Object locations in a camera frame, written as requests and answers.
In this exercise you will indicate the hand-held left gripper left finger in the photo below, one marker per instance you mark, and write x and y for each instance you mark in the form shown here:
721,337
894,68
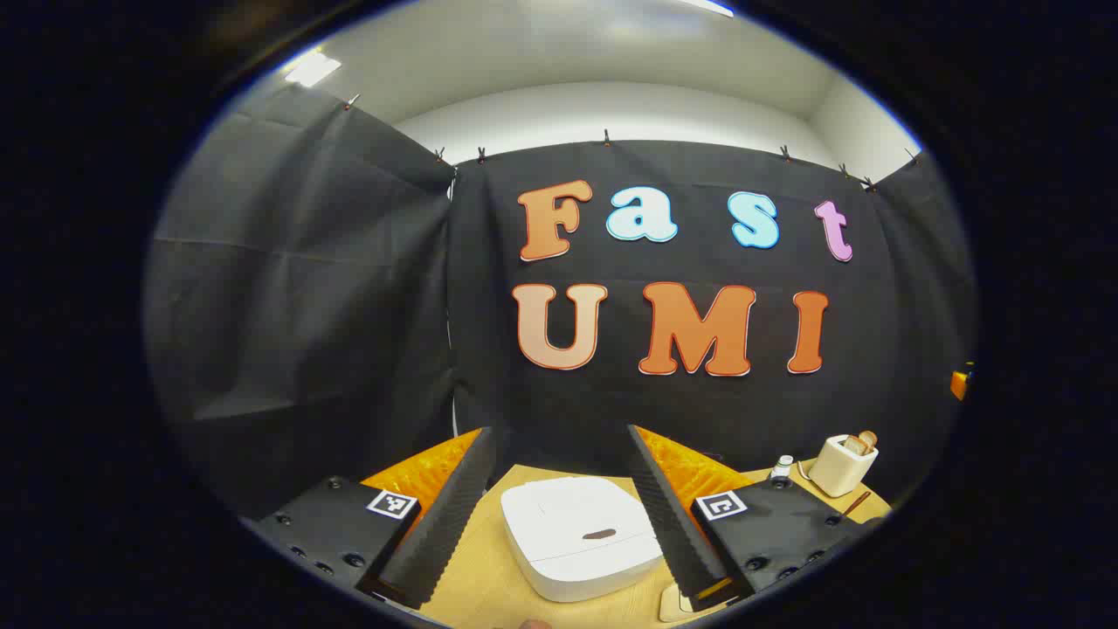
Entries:
441,524

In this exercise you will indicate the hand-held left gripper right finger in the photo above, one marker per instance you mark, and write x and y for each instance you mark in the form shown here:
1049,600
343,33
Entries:
668,524

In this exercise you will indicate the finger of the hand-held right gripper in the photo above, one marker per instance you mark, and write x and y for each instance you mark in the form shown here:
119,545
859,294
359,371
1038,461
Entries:
961,383

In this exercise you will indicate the white rice cooker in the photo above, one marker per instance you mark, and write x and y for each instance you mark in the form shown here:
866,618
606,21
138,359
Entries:
568,533

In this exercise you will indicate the small beige wooden block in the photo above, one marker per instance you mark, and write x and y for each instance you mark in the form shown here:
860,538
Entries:
672,604

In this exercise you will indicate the toasted bread slice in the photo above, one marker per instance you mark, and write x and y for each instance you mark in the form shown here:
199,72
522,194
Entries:
869,438
854,445

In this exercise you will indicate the white bottle with green label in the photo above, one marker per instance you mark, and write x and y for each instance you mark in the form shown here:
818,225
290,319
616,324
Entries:
781,469

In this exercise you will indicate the white toaster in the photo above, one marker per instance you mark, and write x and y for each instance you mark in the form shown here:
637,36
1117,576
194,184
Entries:
838,472

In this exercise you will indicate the black backdrop cloth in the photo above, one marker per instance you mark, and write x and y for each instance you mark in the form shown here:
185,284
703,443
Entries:
349,306

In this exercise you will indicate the ceiling light panel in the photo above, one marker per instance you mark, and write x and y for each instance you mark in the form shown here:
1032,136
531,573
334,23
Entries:
312,68

